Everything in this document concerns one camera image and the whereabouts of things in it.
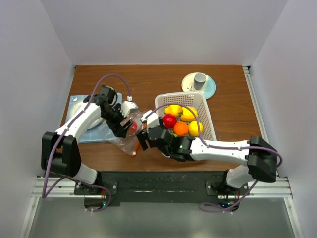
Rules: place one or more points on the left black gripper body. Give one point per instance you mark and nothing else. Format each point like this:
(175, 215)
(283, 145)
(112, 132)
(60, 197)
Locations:
(114, 117)

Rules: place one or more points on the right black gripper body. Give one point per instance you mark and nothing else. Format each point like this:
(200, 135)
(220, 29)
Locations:
(142, 136)

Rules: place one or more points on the red fake apple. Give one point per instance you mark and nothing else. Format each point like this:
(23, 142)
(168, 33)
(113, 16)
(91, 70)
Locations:
(133, 128)

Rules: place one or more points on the clear zip top bag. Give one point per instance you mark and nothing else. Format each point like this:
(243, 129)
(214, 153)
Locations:
(130, 143)

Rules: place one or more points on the small red fake fruit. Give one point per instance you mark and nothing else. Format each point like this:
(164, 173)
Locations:
(169, 121)

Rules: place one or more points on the orange fake fruit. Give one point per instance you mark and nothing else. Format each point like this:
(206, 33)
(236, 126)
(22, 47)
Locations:
(181, 129)

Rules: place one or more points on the yellow fake bell pepper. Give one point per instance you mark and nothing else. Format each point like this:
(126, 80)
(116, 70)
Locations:
(174, 110)

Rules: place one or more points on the yellow fake lemon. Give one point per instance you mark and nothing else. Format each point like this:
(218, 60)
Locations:
(195, 128)

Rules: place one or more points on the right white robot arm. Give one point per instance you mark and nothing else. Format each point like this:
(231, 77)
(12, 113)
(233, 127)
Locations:
(256, 159)

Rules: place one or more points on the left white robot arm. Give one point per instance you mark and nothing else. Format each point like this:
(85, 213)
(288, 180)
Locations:
(60, 150)

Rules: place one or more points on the white ceramic bowl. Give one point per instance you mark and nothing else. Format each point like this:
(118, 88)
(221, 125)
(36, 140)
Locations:
(74, 107)

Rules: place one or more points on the blue checkered cloth mat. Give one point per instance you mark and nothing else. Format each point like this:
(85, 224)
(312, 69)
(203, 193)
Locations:
(96, 134)

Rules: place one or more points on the cream enamel mug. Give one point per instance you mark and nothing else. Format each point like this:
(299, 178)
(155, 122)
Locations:
(109, 93)

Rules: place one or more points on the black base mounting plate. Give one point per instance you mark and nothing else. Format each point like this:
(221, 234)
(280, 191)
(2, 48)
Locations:
(202, 188)

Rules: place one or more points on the white perforated plastic basket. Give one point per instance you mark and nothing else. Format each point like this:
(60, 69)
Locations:
(198, 111)

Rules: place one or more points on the pastel ceramic plate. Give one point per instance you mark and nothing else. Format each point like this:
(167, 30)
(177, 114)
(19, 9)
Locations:
(208, 90)

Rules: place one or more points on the small grey cup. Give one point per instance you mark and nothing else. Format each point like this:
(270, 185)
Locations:
(199, 80)

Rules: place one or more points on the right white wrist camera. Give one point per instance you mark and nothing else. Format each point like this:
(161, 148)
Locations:
(151, 119)

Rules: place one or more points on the aluminium frame rail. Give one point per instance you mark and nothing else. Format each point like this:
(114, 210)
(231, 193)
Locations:
(281, 188)

